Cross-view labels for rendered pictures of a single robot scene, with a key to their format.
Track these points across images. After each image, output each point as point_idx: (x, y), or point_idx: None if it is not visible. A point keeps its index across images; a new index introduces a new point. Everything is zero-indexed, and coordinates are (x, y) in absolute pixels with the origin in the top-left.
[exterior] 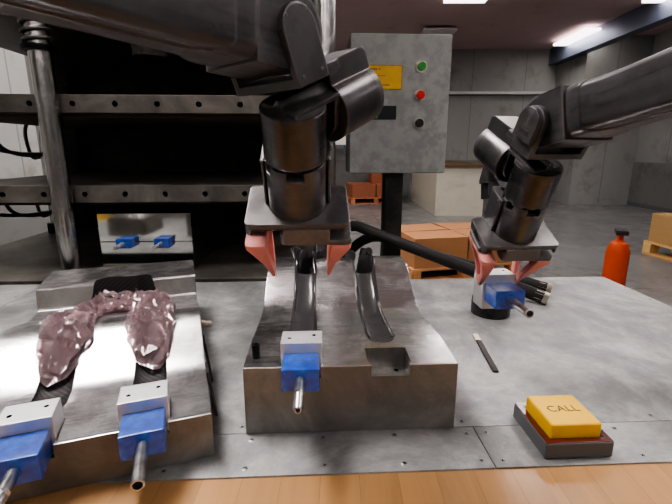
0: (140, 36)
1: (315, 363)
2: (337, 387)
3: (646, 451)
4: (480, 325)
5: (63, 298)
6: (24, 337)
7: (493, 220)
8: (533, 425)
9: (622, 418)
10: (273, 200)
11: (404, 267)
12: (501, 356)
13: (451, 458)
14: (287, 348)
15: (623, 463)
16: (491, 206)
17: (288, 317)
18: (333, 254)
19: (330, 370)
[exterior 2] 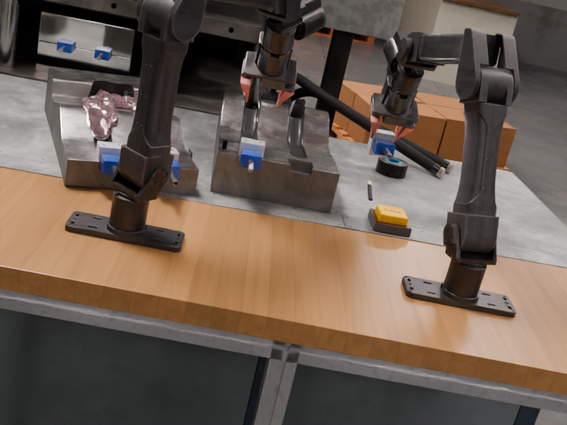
0: (238, 4)
1: (260, 155)
2: (268, 174)
3: (429, 239)
4: (376, 178)
5: (70, 89)
6: (76, 110)
7: (383, 96)
8: (373, 216)
9: (430, 229)
10: (261, 63)
11: (326, 120)
12: (380, 195)
13: (323, 221)
14: (245, 145)
15: (413, 239)
16: (384, 88)
17: (238, 135)
18: (283, 96)
19: (267, 163)
